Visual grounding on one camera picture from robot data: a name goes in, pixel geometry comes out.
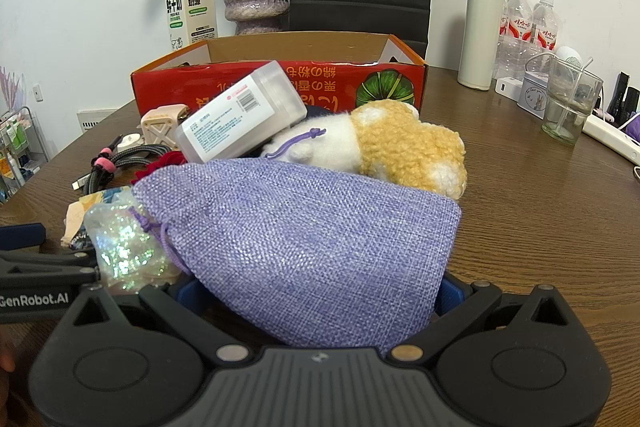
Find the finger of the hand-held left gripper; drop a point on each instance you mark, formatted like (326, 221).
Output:
(22, 238)
(55, 269)

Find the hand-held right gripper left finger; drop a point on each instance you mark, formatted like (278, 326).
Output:
(186, 296)

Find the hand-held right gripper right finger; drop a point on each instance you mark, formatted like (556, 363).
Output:
(452, 299)

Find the glittery sheer pouch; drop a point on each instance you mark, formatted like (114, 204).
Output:
(125, 247)

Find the red fabric rose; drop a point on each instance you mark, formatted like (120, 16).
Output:
(167, 159)

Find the yellow and white plush toy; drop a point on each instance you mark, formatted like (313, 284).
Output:
(400, 147)

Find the clear plastic box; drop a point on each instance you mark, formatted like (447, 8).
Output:
(235, 117)

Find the red cardboard box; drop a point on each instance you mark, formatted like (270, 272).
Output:
(330, 79)

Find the wooden desktop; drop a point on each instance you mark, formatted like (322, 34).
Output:
(525, 217)

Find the person's left hand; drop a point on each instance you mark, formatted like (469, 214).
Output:
(6, 359)

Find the crumpled snack packet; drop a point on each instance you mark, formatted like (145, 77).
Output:
(77, 219)

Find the metal storage rack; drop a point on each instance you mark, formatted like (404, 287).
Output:
(20, 142)

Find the small white round plug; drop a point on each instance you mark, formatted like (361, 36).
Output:
(129, 142)

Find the pink feather decoration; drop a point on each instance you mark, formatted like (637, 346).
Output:
(12, 87)

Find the beige plastic clip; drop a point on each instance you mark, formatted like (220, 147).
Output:
(160, 127)

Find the clear glass cup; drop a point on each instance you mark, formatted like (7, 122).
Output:
(565, 117)

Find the white charger block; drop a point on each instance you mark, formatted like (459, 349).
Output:
(507, 88)

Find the small pale tin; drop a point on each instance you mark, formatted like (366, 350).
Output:
(532, 94)

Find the white power strip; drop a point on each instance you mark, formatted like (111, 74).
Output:
(610, 137)

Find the purple plush toy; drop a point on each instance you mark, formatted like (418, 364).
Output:
(634, 127)

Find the white thermos bottle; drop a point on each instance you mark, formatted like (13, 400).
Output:
(480, 37)

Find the black cosmetic bottle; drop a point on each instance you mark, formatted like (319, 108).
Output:
(619, 94)
(632, 104)

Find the white round device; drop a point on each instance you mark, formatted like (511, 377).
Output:
(569, 56)

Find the red label water bottle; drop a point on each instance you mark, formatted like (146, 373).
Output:
(517, 27)
(545, 27)

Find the white milk carton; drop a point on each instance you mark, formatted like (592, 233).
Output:
(192, 12)

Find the white wall heater panel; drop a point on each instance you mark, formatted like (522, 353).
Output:
(97, 121)

